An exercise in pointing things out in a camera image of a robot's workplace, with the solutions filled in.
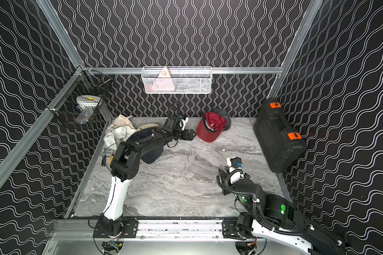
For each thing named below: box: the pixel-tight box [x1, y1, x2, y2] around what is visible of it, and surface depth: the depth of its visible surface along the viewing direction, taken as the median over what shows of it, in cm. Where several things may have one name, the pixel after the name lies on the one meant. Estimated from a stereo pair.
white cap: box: [103, 124, 137, 151], surface depth 105 cm
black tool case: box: [253, 98, 307, 174], surface depth 86 cm
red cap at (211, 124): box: [196, 108, 231, 143], surface depth 113 cm
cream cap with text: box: [110, 114, 136, 130], surface depth 115 cm
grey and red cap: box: [206, 108, 231, 133], surface depth 116 cm
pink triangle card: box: [152, 66, 175, 91], surface depth 92 cm
